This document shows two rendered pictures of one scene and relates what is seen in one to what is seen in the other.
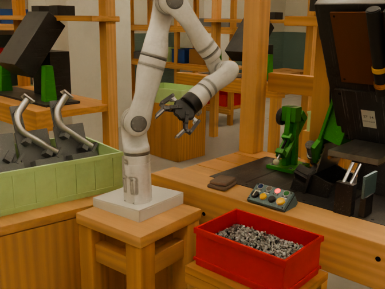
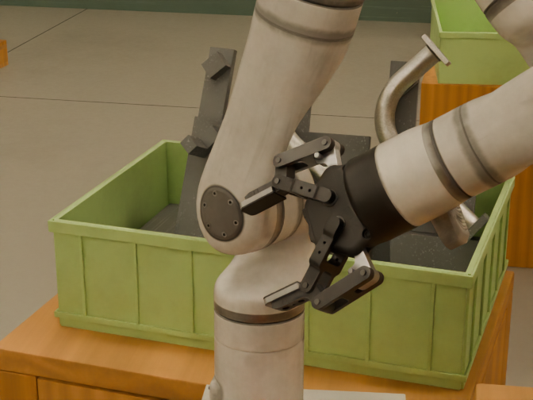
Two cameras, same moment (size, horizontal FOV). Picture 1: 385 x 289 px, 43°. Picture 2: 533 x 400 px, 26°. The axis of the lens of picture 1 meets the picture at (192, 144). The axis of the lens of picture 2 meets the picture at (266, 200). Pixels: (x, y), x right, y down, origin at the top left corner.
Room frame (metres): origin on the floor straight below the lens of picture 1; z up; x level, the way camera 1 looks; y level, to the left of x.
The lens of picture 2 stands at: (1.08, -0.70, 1.57)
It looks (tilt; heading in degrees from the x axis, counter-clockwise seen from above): 20 degrees down; 57
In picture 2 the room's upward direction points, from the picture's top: straight up
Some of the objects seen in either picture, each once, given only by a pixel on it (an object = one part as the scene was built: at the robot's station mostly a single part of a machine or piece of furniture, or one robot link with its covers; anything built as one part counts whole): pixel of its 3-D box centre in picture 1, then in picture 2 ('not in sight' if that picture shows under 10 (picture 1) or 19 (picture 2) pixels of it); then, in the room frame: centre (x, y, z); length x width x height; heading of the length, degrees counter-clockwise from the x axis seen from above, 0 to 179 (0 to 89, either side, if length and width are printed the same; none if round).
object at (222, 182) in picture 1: (222, 182); not in sight; (1.78, -0.12, 0.92); 0.10 x 0.08 x 0.03; 149
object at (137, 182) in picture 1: (138, 176); (258, 382); (1.65, 0.19, 0.98); 0.09 x 0.09 x 0.17; 47
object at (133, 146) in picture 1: (136, 132); (260, 237); (1.65, 0.20, 1.14); 0.09 x 0.09 x 0.17; 18
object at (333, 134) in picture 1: (340, 122); not in sight; (1.70, -0.52, 1.17); 0.13 x 0.12 x 0.20; 48
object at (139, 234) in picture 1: (139, 215); not in sight; (1.64, 0.19, 0.83); 0.32 x 0.32 x 0.04; 52
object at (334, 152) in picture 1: (377, 147); not in sight; (1.57, -0.61, 1.11); 0.39 x 0.16 x 0.03; 138
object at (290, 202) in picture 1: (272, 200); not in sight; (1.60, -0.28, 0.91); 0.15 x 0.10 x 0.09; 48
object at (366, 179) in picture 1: (368, 194); not in sight; (1.52, -0.58, 0.97); 0.10 x 0.02 x 0.14; 138
